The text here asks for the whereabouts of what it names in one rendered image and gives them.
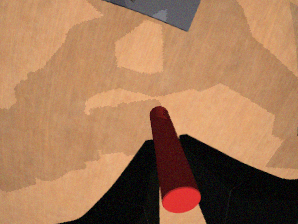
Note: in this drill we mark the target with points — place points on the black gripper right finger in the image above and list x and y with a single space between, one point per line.
235 193

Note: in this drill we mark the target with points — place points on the grey flat slab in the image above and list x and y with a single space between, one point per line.
177 13

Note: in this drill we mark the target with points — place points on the red peg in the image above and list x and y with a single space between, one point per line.
179 190

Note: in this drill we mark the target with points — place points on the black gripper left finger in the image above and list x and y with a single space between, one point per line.
134 197

